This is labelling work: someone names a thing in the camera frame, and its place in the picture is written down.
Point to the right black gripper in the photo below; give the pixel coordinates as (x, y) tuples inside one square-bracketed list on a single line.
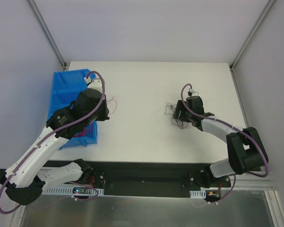
[(180, 111)]

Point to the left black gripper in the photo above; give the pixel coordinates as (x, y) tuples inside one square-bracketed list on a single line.
[(104, 111)]

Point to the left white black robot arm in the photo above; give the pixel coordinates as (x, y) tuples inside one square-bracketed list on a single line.
[(24, 181)]

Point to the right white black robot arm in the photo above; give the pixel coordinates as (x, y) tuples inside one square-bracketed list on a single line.
[(244, 146)]

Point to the blue plastic compartment bin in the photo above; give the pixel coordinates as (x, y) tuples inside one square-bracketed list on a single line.
[(66, 86)]

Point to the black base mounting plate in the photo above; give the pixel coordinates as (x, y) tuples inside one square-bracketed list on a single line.
[(167, 180)]

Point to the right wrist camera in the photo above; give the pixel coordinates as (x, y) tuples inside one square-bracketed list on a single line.
[(192, 92)]

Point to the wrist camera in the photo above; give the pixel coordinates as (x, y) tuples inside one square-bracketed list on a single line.
[(95, 84), (192, 92)]

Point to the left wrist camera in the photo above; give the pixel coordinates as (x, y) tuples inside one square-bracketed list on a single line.
[(95, 84)]

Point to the left aluminium corner post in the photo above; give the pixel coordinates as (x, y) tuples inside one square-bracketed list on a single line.
[(42, 23)]

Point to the aluminium corner post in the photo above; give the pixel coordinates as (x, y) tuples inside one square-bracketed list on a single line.
[(42, 23), (252, 33)]

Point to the right white cable duct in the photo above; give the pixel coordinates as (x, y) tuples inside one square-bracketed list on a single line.
[(200, 194)]

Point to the white cable duct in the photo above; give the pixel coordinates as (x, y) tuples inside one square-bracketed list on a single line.
[(200, 194), (73, 190)]

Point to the left white cable duct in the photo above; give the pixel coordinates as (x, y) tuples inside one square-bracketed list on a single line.
[(73, 190)]

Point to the aluminium front rail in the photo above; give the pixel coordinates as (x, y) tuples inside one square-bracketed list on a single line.
[(251, 179)]

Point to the right aluminium corner post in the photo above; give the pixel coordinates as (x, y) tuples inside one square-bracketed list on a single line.
[(252, 33)]

